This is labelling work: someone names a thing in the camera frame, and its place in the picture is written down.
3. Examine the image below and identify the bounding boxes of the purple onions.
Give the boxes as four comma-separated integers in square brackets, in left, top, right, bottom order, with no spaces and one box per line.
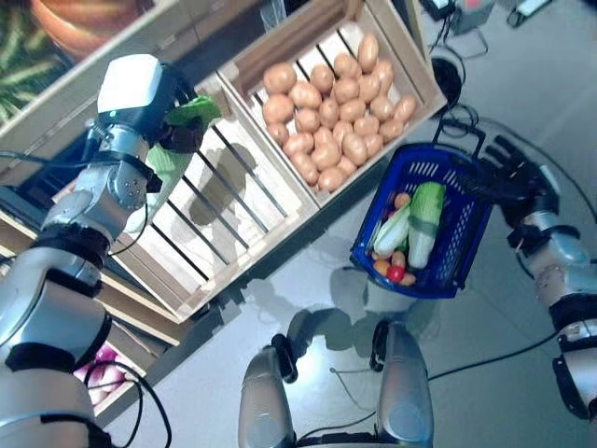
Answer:
[76,366,136,391]

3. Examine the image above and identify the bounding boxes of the black power adapter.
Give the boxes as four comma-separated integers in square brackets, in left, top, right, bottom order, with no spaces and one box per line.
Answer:
[421,0,457,22]

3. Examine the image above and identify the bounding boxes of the wooden display shelf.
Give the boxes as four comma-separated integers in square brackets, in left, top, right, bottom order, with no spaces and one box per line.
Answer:
[0,0,449,346]

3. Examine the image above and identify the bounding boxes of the large wooden crate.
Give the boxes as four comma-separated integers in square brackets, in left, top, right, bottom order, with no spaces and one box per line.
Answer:
[0,0,281,150]

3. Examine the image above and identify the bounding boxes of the purple white turnip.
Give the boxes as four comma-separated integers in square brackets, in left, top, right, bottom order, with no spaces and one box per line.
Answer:
[92,345,123,370]

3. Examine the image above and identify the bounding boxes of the blue plastic shopping basket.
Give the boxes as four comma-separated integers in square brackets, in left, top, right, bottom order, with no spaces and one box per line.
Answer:
[349,130,495,300]

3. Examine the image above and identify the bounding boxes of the white desk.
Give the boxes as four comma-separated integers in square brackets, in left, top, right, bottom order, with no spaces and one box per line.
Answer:
[507,0,556,19]

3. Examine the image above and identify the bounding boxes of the black cable coil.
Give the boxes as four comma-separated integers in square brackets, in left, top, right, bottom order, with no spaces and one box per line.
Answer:
[429,54,466,107]

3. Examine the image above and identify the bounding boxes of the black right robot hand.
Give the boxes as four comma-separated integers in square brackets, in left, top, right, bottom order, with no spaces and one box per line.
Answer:
[465,134,562,231]

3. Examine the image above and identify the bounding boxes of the grey box with red top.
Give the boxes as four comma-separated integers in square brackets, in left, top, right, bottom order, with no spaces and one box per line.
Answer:
[454,0,496,35]

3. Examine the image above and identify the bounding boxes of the black robot waist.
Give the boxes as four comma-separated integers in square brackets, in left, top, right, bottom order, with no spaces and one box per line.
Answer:
[293,431,388,448]

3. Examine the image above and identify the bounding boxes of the slatted wooden crate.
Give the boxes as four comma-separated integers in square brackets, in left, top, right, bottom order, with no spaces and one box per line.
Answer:
[72,321,155,421]
[109,81,323,323]
[218,0,449,209]

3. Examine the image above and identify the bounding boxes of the silver right robot leg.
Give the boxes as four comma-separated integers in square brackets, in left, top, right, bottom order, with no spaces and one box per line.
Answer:
[370,319,435,448]

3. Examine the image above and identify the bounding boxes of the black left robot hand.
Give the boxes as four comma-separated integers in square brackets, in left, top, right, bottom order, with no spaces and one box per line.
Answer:
[94,52,209,156]

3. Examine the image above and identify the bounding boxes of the small orange pumpkin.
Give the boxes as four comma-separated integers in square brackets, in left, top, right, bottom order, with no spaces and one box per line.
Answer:
[30,0,158,57]

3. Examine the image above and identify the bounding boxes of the large napa cabbage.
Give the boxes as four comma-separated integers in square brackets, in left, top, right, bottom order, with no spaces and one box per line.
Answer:
[408,182,448,271]
[125,94,223,234]

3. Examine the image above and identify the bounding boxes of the green striped pumpkin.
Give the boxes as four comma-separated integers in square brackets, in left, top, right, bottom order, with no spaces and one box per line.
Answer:
[0,0,69,127]

